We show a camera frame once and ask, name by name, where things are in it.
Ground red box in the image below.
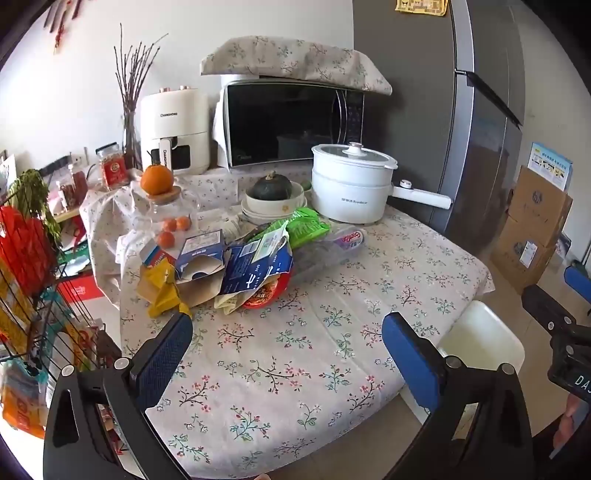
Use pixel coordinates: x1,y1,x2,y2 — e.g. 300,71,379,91
55,272,108,306

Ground white air fryer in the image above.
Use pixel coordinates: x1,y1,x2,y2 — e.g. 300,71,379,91
140,85,211,176

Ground green leafy plant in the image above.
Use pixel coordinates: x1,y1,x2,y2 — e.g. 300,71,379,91
7,169,64,246

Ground red instant noodle bowl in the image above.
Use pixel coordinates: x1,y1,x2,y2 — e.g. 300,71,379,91
241,271,294,310

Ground glass vase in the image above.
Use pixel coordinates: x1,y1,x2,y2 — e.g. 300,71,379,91
121,111,142,169

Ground dried twigs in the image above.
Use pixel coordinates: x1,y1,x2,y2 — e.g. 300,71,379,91
113,23,169,112

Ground red label jar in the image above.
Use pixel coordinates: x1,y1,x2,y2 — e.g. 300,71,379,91
95,144,129,190

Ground blue and white box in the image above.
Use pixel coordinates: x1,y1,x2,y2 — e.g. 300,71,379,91
526,142,574,191

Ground blue flattened carton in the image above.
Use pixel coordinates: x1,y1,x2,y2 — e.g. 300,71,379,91
220,239,295,297

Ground orange and white carton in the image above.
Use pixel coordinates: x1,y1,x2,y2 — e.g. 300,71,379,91
140,242,179,269

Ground white bowl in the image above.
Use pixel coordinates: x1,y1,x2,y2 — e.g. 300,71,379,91
243,182,308,219

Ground red hanging decoration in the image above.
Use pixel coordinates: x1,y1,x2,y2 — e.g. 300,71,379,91
45,0,85,52

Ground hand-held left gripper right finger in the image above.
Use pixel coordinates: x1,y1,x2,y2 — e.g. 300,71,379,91
381,311,535,480

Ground glass jar with wooden lid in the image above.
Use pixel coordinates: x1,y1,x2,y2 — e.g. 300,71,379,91
148,186,202,232

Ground yellow snack bag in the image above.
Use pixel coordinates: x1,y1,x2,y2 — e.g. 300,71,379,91
137,264,192,318

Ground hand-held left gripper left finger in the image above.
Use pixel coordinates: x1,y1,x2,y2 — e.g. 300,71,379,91
43,313,194,480

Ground black wire rack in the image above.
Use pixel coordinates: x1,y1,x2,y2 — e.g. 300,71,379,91
0,185,123,374

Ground grey refrigerator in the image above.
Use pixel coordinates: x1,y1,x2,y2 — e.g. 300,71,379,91
353,0,527,254

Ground jar of dried red food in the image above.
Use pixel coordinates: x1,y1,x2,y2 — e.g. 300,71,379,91
58,172,89,209

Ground black microwave oven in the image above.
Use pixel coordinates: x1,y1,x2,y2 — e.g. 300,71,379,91
213,79,365,173

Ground brown cardboard sheet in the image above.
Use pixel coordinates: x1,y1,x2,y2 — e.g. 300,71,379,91
139,272,228,308

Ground green snack bag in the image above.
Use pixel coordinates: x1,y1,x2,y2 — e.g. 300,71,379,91
245,208,332,252

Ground orange bag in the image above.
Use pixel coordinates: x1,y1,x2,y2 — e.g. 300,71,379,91
0,360,49,440

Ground dark green pumpkin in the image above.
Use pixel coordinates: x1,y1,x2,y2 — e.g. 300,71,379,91
247,171,294,201

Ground large orange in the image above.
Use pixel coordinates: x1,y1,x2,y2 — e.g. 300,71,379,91
141,165,175,195

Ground clear plastic wrapper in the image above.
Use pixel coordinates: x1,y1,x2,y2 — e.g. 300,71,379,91
291,227,368,275

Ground stack of white plates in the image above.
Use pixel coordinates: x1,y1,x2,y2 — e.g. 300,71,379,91
240,198,308,228

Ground red bag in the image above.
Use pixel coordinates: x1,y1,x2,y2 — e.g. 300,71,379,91
0,205,59,283

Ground white electric pot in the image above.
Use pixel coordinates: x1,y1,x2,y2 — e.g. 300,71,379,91
310,142,452,224

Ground yellow fridge sticker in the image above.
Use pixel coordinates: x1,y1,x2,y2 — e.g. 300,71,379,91
396,0,450,16

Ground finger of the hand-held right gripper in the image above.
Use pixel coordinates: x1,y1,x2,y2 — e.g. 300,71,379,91
564,265,591,306
522,285,583,336

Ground person's right hand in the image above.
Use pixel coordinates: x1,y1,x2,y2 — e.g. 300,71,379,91
551,394,591,450

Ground white plastic bin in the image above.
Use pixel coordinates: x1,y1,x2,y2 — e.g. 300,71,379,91
401,300,526,439

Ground floral cloth cover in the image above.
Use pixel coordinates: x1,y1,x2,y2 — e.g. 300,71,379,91
200,36,393,97

